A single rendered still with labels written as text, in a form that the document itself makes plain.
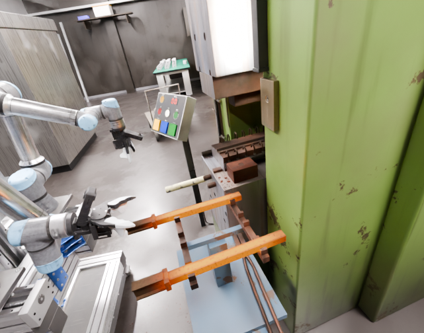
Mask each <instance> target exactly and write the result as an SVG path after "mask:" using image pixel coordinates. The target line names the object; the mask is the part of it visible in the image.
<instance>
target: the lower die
mask: <svg viewBox="0 0 424 333"><path fill-rule="evenodd" d="M264 136H265V131H261V132H260V133H254V134H253V135H246V136H245V137H244V136H243V137H239V138H238V139H232V140H230V141H224V142H223V143H217V144H214V145H211V148H212V156H213V157H214V158H215V159H216V160H218V161H217V162H218V163H219V165H220V166H221V167H222V168H223V170H224V171H227V169H226V168H225V166H224V163H227V162H228V154H227V155H226V151H227V152H228V153H229V155H230V161H234V160H237V153H236V152H234V149H237V152H238V156H239V159H241V158H244V157H245V149H242V148H243V146H245V147H246V149H247V156H251V155H253V154H254V149H253V146H252V147H251V144H254V146H255V152H256V154H258V153H262V145H261V144H260V145H259V142H260V141H261V142H262V143H263V146H264V152H265V139H264V140H260V141H256V142H253V143H249V144H246V145H242V146H239V147H234V148H232V149H227V150H225V151H220V152H219V154H218V152H217V149H220V148H223V147H227V146H230V145H235V144H238V143H242V142H245V141H249V140H252V139H257V138H259V137H264ZM263 160H266V157H265V158H263V159H259V160H256V161H254V162H255V163H256V162H259V161H263Z"/></svg>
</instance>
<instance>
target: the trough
mask: <svg viewBox="0 0 424 333"><path fill-rule="evenodd" d="M264 139H265V136H264V137H259V138H257V139H252V140H249V141H245V142H242V143H238V144H235V145H230V146H227V147H223V148H220V149H217V152H218V154H219V152H220V151H225V150H227V149H232V148H234V147H239V146H242V145H246V144H249V143H253V142H256V141H260V140H264Z"/></svg>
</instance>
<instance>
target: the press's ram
mask: <svg viewBox="0 0 424 333"><path fill-rule="evenodd" d="M185 3H186V8H187V15H188V20H189V27H190V32H191V39H192V47H193V52H194V59H195V63H196V70H197V71H201V72H203V73H205V74H208V75H211V76H213V77H222V76H226V75H231V74H235V73H241V72H245V71H250V70H253V68H254V63H253V36H252V22H251V0H185Z"/></svg>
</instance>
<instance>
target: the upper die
mask: <svg viewBox="0 0 424 333"><path fill-rule="evenodd" d="M199 73H200V81H201V85H202V91H203V93H205V94H207V95H208V96H210V97H212V98H213V99H214V100H218V99H221V98H226V97H230V96H235V95H239V94H244V93H249V92H253V91H258V90H261V84H260V78H263V72H261V73H258V72H254V71H253V70H250V71H245V72H241V73H235V74H231V75H226V76H222V77H213V76H211V75H208V74H205V73H203V72H201V71H199Z"/></svg>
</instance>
